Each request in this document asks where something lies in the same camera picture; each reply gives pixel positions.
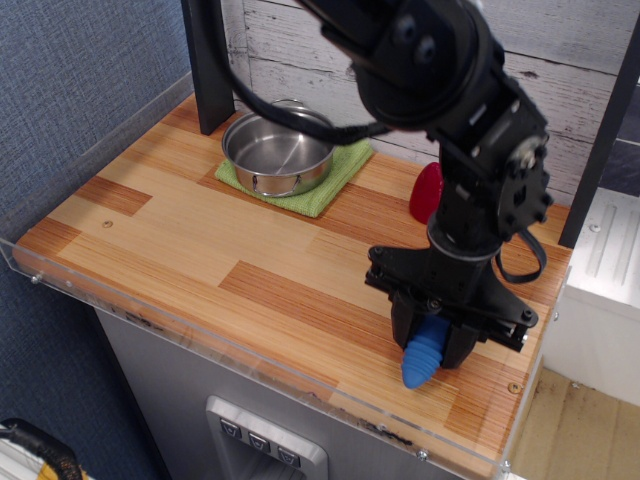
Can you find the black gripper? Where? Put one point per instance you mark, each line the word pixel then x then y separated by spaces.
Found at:
pixel 464 291

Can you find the blue handled metal spoon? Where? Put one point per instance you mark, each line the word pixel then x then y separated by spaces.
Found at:
pixel 423 354

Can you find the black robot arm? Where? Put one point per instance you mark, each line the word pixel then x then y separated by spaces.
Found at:
pixel 435 66

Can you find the red strawberry shaped toy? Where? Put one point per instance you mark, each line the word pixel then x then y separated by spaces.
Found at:
pixel 426 193

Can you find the white side cabinet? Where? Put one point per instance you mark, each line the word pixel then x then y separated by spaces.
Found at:
pixel 593 337

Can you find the green folded cloth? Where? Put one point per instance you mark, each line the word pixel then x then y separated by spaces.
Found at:
pixel 348 160

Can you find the silver dispenser button panel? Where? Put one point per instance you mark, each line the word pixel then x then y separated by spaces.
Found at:
pixel 260 442

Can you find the stainless steel pot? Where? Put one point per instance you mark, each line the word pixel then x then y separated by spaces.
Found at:
pixel 274 161

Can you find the grey toy fridge cabinet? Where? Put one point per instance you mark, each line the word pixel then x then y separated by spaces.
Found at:
pixel 174 387

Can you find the clear acrylic table guard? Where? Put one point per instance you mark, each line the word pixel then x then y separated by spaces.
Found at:
pixel 125 213

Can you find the dark left frame post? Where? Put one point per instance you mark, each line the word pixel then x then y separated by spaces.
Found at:
pixel 206 41

